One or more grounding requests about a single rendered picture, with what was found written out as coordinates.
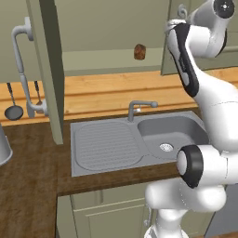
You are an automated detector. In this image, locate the grey steel sink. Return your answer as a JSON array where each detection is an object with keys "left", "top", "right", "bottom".
[{"left": 70, "top": 111, "right": 212, "bottom": 179}]

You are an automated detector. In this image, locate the olive wall cabinet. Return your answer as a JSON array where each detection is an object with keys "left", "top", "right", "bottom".
[{"left": 54, "top": 0, "right": 171, "bottom": 77}]

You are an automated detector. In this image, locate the olive base cabinet door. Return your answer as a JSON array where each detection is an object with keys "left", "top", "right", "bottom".
[{"left": 72, "top": 198, "right": 216, "bottom": 238}]

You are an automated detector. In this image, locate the grey sink tap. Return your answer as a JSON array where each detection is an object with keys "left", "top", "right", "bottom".
[{"left": 126, "top": 99, "right": 159, "bottom": 123}]

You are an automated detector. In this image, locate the grey dishwasher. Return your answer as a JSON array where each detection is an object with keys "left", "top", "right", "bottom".
[{"left": 204, "top": 183, "right": 238, "bottom": 238}]

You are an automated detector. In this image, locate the grey cabinet door handle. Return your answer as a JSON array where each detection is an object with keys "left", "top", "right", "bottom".
[
  {"left": 11, "top": 16, "right": 49, "bottom": 119},
  {"left": 177, "top": 3, "right": 189, "bottom": 20}
]

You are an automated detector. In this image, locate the grey base cabinet handle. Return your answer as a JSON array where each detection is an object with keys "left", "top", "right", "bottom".
[{"left": 143, "top": 206, "right": 153, "bottom": 228}]

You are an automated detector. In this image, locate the grey metal pot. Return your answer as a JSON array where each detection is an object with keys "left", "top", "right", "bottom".
[{"left": 0, "top": 123, "right": 14, "bottom": 166}]

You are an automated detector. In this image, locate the dark hanging spoon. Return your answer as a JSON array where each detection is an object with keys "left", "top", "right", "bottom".
[{"left": 33, "top": 80, "right": 45, "bottom": 107}]

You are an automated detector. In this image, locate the dark grey hanging ladle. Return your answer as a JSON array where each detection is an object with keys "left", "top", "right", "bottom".
[{"left": 4, "top": 82, "right": 25, "bottom": 122}]

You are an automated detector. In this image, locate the olive drawer front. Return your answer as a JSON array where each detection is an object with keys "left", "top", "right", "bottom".
[{"left": 70, "top": 181, "right": 151, "bottom": 211}]

